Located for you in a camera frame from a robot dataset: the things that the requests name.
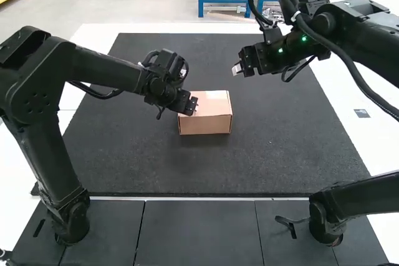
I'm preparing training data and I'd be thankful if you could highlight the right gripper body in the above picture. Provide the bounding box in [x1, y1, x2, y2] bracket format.
[239, 43, 275, 78]

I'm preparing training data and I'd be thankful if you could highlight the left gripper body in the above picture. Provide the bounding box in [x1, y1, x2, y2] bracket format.
[170, 89, 200, 117]

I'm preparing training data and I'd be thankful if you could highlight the cardboard box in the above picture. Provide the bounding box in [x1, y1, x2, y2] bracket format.
[177, 90, 234, 136]

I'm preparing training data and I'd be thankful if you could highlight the black mat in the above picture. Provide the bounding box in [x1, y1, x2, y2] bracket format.
[30, 32, 372, 198]

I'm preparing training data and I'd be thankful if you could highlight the dark base panel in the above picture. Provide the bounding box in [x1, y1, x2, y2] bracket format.
[12, 199, 146, 266]
[254, 199, 390, 266]
[134, 199, 265, 266]

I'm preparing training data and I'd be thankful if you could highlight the black clamp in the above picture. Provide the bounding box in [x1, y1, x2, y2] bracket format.
[275, 215, 310, 239]

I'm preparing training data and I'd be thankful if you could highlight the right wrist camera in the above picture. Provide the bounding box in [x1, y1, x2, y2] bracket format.
[261, 19, 281, 45]

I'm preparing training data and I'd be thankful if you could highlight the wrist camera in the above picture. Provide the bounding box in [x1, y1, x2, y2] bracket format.
[151, 49, 190, 80]
[261, 19, 281, 45]

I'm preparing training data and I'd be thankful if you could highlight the black cable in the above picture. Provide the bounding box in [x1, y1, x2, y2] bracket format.
[67, 80, 126, 101]
[281, 55, 316, 83]
[248, 0, 399, 123]

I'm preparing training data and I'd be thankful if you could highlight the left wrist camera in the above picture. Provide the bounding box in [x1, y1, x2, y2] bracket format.
[151, 49, 190, 80]

